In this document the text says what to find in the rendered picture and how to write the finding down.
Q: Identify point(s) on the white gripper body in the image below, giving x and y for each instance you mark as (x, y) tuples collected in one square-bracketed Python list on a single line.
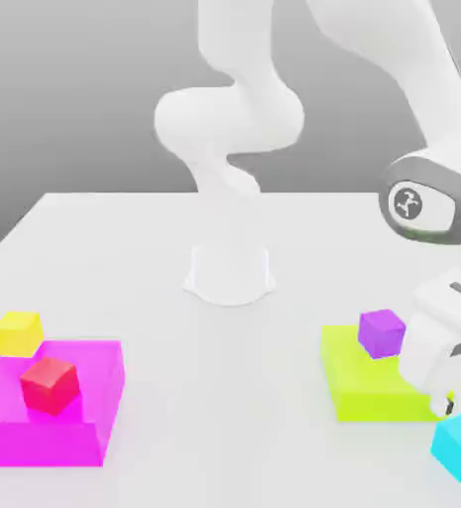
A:
[(428, 357)]

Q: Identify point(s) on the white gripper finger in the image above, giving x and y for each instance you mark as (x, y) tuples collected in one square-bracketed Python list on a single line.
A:
[(439, 404)]

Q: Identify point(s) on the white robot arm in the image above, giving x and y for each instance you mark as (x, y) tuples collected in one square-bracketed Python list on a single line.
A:
[(230, 115)]

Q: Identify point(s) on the small purple cube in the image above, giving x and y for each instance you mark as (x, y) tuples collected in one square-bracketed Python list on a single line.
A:
[(380, 334)]

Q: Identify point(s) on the small red cube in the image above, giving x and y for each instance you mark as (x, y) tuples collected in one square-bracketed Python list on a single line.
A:
[(49, 387)]

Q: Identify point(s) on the small yellow cube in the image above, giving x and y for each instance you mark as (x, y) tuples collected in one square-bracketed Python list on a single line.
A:
[(18, 334)]

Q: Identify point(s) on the large lime green box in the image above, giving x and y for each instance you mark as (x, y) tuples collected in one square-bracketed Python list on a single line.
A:
[(368, 393)]

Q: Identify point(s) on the large magenta box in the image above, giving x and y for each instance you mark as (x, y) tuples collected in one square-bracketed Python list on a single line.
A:
[(35, 440)]

